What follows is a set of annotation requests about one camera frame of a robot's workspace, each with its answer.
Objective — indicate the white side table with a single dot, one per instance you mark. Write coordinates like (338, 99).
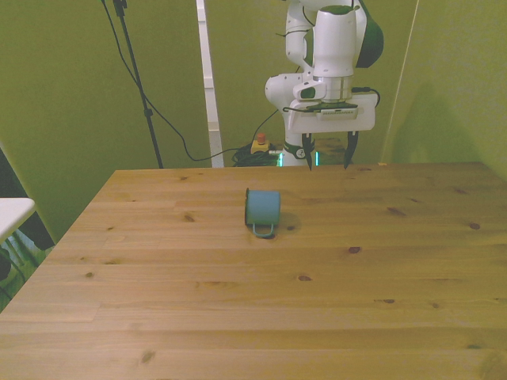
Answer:
(14, 213)

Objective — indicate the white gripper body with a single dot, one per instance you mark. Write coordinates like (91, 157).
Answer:
(332, 123)

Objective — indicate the yellow emergency stop button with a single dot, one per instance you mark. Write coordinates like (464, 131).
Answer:
(261, 145)

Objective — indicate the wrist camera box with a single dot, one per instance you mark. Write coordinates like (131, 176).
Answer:
(336, 111)

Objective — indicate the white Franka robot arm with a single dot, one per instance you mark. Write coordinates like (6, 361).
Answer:
(332, 39)

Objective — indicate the blue enamel mug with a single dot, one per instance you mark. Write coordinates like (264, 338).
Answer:
(263, 206)

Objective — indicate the white vertical post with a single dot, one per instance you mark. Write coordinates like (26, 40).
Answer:
(210, 79)

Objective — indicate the black tripod stand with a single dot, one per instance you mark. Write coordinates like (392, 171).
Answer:
(138, 83)

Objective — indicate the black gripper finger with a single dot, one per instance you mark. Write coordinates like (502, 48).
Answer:
(351, 150)
(308, 152)

